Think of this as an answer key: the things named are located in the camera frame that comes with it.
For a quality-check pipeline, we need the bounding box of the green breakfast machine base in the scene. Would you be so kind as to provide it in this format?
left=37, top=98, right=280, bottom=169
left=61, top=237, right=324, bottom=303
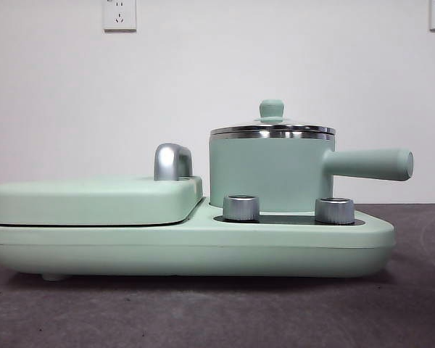
left=0, top=201, right=396, bottom=282

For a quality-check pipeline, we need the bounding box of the green pot with straight handle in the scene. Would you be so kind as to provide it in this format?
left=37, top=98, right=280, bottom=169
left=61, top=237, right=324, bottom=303
left=208, top=131, right=415, bottom=214

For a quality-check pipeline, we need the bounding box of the green griddle cover, chrome handle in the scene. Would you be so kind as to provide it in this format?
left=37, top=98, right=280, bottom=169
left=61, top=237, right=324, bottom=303
left=0, top=144, right=205, bottom=226

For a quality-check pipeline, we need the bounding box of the glass lid with green knob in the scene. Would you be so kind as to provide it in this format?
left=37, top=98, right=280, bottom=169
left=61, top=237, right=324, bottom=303
left=208, top=99, right=336, bottom=137

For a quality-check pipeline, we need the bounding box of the silver control knob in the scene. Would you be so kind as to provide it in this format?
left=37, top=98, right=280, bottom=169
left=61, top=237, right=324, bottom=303
left=314, top=197, right=356, bottom=224
left=222, top=194, right=261, bottom=223

